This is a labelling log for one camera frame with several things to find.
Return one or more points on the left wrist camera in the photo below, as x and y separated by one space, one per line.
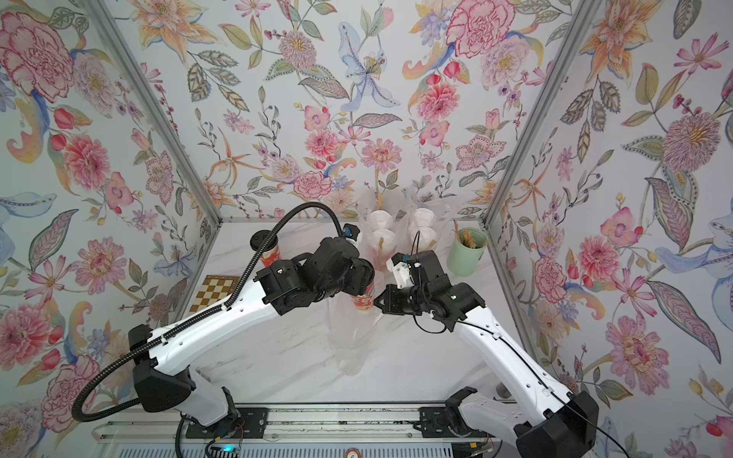
352 233

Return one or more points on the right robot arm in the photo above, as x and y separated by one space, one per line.
545 418

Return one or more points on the black lid red cup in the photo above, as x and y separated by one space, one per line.
364 302
271 251

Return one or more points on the green cup holder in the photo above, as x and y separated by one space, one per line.
463 261

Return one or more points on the white lid red back cup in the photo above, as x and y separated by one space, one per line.
382 248

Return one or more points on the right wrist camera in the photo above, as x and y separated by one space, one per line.
415 269

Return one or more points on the white lid red cup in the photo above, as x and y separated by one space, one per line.
379 219
382 248

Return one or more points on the white lid beige cup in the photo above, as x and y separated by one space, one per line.
424 238

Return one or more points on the white lid floral cup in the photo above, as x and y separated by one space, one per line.
422 217

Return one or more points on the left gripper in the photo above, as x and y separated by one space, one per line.
362 275

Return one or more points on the clear plastic carrier bag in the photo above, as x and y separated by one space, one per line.
445 210

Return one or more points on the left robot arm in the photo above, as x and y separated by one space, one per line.
164 377

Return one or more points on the wooden chessboard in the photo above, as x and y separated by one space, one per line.
213 289

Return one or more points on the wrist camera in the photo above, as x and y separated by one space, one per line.
415 269
352 233

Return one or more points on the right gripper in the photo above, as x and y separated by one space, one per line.
394 306

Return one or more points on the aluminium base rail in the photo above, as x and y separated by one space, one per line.
275 424

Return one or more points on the wooden stir sticks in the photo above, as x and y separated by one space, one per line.
467 238

